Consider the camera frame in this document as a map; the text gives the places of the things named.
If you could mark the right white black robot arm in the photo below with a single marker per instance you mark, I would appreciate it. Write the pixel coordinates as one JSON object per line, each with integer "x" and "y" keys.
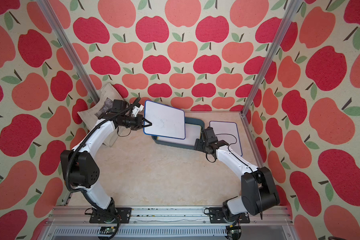
{"x": 259, "y": 192}

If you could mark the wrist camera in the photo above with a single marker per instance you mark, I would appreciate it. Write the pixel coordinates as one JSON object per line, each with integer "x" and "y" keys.
{"x": 118, "y": 106}
{"x": 208, "y": 135}

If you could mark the teal plastic storage box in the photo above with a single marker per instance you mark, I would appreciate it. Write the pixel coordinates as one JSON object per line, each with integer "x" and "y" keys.
{"x": 187, "y": 121}

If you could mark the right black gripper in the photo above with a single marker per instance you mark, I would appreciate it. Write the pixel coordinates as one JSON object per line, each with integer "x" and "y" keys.
{"x": 198, "y": 144}

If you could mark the left aluminium frame post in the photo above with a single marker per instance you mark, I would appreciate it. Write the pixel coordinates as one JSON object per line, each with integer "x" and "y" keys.
{"x": 59, "y": 31}

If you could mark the beige printed canvas bag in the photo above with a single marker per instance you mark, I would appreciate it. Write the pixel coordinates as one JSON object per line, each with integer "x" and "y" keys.
{"x": 90, "y": 117}

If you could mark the blue-framed whiteboard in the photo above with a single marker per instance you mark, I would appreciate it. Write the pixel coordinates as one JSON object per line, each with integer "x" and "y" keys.
{"x": 166, "y": 121}
{"x": 229, "y": 132}

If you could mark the right aluminium frame post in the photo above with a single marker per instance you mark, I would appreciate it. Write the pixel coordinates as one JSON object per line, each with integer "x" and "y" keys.
{"x": 287, "y": 19}

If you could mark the aluminium frame post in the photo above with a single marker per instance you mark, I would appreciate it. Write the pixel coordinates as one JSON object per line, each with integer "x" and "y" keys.
{"x": 287, "y": 19}
{"x": 59, "y": 31}

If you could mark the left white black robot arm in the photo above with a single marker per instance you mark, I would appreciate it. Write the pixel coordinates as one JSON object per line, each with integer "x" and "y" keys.
{"x": 81, "y": 173}

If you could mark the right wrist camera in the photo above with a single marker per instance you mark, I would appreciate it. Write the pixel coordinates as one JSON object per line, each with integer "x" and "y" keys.
{"x": 208, "y": 135}

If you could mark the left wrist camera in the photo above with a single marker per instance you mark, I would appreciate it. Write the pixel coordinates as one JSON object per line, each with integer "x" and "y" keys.
{"x": 118, "y": 106}

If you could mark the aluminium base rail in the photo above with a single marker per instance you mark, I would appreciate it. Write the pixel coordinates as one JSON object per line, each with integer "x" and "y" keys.
{"x": 165, "y": 223}

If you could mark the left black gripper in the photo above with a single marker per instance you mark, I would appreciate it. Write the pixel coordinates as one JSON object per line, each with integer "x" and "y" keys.
{"x": 139, "y": 122}

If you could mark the yellow-framed whiteboard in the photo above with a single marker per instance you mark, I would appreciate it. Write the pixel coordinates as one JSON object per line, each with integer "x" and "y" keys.
{"x": 193, "y": 132}

